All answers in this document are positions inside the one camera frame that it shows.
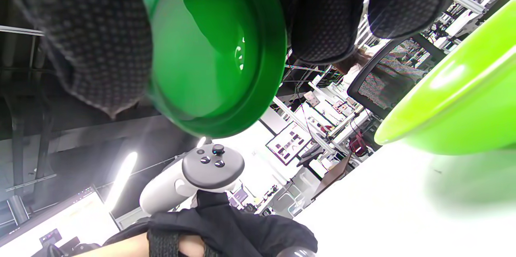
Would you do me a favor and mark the bright lit computer monitor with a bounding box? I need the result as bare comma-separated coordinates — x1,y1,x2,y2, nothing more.
0,186,121,257

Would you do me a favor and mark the black grey hand controller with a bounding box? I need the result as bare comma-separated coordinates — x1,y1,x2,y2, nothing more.
139,144,246,215

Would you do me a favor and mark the person's left forearm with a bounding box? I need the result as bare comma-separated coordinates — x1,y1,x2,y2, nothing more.
77,233,150,257

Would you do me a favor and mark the person's right hand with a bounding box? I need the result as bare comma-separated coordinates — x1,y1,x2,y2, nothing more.
8,0,456,118

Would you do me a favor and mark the black mesh office chair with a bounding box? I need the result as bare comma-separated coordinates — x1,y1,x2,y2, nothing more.
347,33,446,120

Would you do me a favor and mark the green dice cup base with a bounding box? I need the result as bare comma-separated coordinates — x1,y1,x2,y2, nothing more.
143,0,288,139

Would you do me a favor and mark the long ceiling tube light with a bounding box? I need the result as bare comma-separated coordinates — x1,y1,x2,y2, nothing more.
105,151,138,210

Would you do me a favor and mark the person's left hand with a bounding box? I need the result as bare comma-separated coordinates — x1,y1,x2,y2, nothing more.
147,190,318,257

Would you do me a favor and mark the green plastic bowl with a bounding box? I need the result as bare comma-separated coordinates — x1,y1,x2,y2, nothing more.
374,0,516,156

